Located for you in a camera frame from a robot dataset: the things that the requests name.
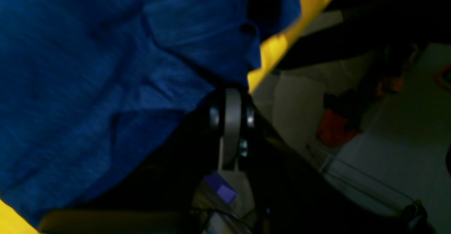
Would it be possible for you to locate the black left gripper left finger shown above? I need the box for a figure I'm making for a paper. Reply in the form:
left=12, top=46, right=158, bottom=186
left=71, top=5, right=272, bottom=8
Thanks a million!
left=39, top=88, right=243, bottom=234

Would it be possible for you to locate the red clamp top left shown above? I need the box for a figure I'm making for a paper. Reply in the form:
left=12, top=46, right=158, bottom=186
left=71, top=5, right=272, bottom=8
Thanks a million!
left=317, top=109, right=363, bottom=148

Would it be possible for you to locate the navy blue long-sleeve shirt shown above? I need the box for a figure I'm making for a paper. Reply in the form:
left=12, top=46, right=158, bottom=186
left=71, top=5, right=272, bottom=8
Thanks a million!
left=0, top=0, right=301, bottom=228

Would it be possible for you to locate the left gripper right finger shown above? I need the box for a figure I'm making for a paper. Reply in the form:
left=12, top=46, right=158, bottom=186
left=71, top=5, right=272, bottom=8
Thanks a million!
left=240, top=97, right=435, bottom=234

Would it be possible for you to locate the yellow table cloth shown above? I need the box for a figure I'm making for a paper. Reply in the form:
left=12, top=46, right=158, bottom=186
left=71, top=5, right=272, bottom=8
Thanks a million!
left=0, top=0, right=349, bottom=234

